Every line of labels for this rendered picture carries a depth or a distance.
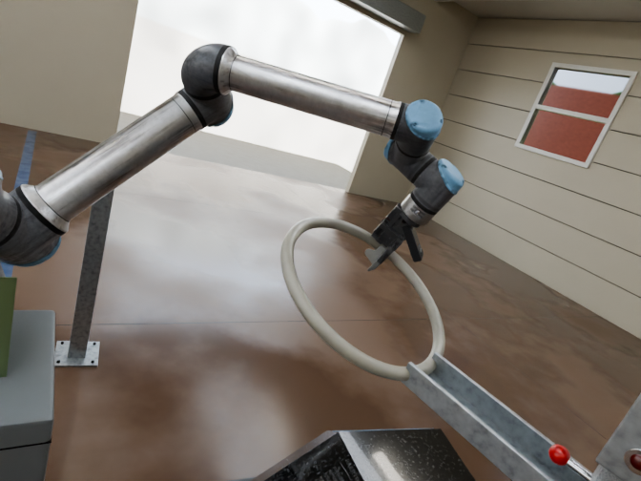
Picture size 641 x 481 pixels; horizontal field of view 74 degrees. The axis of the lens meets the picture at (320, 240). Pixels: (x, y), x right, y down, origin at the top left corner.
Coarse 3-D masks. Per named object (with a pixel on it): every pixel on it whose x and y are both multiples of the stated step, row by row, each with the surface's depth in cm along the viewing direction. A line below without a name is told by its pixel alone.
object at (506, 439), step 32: (416, 384) 89; (448, 384) 96; (448, 416) 84; (480, 416) 89; (512, 416) 86; (480, 448) 79; (512, 448) 76; (544, 448) 82; (512, 480) 75; (544, 480) 72; (576, 480) 78
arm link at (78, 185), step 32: (192, 96) 110; (224, 96) 113; (128, 128) 109; (160, 128) 109; (192, 128) 114; (96, 160) 105; (128, 160) 108; (32, 192) 101; (64, 192) 103; (96, 192) 107; (32, 224) 100; (64, 224) 106; (0, 256) 99; (32, 256) 105
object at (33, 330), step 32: (32, 320) 108; (32, 352) 98; (0, 384) 87; (32, 384) 90; (0, 416) 81; (32, 416) 83; (0, 448) 81; (32, 448) 84; (0, 480) 84; (32, 480) 87
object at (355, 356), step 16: (304, 224) 108; (320, 224) 114; (336, 224) 118; (352, 224) 122; (288, 240) 99; (368, 240) 124; (288, 256) 95; (400, 256) 125; (288, 272) 92; (288, 288) 90; (416, 288) 121; (304, 304) 87; (432, 304) 116; (320, 320) 86; (432, 320) 113; (320, 336) 86; (336, 336) 85; (352, 352) 85; (432, 352) 102; (368, 368) 86; (384, 368) 87; (400, 368) 89; (432, 368) 96
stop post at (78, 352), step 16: (112, 192) 189; (96, 208) 189; (96, 224) 192; (96, 240) 195; (96, 256) 198; (96, 272) 201; (80, 288) 201; (96, 288) 204; (80, 304) 204; (80, 320) 207; (80, 336) 211; (64, 352) 215; (80, 352) 215; (96, 352) 223
